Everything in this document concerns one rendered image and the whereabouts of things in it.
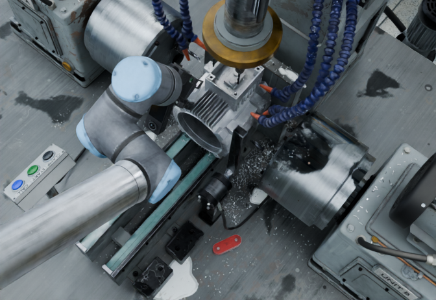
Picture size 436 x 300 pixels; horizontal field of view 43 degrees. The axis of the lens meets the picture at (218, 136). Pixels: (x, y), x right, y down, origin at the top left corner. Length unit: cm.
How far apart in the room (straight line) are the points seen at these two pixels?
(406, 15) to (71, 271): 176
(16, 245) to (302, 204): 71
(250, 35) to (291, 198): 41
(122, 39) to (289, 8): 43
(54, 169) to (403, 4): 176
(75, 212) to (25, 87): 95
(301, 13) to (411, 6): 127
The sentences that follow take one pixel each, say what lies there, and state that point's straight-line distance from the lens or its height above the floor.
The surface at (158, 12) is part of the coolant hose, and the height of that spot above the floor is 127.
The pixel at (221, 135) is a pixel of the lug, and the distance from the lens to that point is 139.
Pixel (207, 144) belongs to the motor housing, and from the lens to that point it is 153.
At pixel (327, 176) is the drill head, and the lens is 131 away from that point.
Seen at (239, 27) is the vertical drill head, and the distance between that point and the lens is 118.
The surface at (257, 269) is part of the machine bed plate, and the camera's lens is 159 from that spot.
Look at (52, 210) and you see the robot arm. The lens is 93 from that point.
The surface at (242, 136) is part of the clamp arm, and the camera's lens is 121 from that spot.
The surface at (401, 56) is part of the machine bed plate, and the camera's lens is 198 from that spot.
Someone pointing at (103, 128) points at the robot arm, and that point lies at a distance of 111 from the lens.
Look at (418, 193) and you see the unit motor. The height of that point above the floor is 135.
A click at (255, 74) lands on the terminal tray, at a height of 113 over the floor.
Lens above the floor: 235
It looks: 65 degrees down
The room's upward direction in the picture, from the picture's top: 7 degrees clockwise
